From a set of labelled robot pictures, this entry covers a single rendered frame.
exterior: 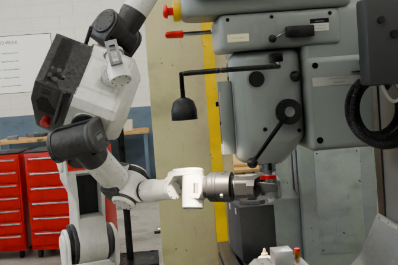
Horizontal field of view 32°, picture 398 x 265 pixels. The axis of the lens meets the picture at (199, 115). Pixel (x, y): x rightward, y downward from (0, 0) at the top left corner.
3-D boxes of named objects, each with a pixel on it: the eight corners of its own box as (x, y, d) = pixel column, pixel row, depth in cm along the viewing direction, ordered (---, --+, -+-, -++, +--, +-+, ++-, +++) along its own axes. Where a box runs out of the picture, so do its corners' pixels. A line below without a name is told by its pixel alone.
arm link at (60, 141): (72, 174, 212) (49, 151, 202) (74, 150, 218) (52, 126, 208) (106, 165, 209) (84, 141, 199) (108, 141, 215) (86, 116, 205)
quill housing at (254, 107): (240, 167, 192) (232, 51, 191) (232, 159, 213) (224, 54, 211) (308, 162, 194) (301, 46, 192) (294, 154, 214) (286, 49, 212)
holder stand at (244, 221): (243, 262, 234) (238, 203, 233) (230, 248, 256) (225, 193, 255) (278, 258, 236) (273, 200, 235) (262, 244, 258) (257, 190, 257)
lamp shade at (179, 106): (166, 120, 194) (164, 98, 193) (186, 118, 198) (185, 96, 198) (182, 120, 188) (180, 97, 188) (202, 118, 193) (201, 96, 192)
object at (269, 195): (278, 195, 206) (276, 176, 206) (277, 198, 201) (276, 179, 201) (262, 196, 207) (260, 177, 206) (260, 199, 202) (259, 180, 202)
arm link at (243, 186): (253, 174, 198) (212, 174, 202) (254, 207, 199) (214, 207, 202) (261, 167, 210) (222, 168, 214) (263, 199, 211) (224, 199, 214)
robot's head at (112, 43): (109, 79, 211) (106, 66, 205) (102, 55, 215) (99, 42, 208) (129, 74, 212) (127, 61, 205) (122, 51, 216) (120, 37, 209)
